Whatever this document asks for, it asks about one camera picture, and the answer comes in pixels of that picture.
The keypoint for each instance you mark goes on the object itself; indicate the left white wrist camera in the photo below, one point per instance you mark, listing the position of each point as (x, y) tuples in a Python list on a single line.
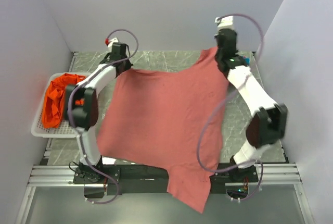
[(110, 42)]

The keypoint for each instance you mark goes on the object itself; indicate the salmon pink t-shirt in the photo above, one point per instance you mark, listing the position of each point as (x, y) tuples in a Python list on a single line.
[(161, 119)]

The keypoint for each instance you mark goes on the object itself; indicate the aluminium frame rail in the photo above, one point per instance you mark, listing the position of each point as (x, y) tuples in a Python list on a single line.
[(59, 176)]

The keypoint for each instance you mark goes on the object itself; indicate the folded blue t-shirt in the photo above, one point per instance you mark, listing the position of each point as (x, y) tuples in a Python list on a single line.
[(247, 60)]

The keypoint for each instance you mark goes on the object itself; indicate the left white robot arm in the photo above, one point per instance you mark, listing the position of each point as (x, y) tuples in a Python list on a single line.
[(81, 100)]

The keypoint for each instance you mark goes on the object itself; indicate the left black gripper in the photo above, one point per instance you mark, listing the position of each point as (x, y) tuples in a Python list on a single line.
[(128, 65)]

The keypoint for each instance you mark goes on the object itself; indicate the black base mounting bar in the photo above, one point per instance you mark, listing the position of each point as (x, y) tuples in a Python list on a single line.
[(146, 179)]

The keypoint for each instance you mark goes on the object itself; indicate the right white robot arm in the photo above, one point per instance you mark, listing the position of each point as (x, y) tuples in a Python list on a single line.
[(268, 123)]

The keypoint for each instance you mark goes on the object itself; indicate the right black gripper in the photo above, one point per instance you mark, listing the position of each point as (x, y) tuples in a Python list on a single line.
[(216, 37)]

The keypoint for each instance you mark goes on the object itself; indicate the orange t-shirt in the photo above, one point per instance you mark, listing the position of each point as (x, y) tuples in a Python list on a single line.
[(54, 99)]

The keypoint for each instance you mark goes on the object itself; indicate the white plastic basket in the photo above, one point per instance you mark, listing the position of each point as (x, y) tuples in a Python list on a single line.
[(64, 130)]

